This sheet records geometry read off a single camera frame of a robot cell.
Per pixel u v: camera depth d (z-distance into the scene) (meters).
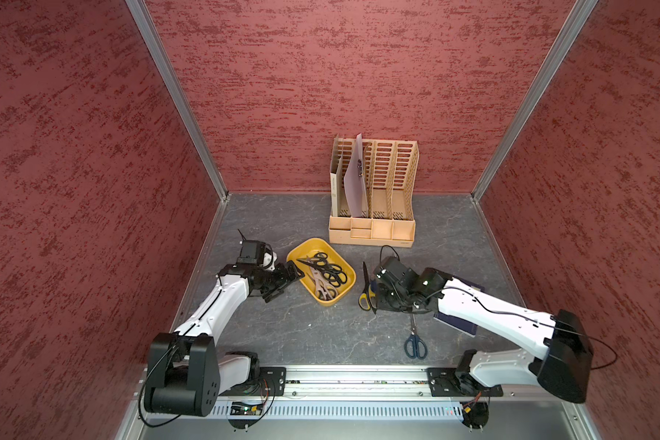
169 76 0.83
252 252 0.69
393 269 0.60
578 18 0.72
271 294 0.77
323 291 0.90
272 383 0.75
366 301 0.78
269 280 0.72
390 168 1.11
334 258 0.96
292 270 0.77
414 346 0.81
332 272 0.95
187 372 0.40
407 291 0.58
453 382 0.73
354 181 0.97
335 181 0.87
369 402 0.71
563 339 0.42
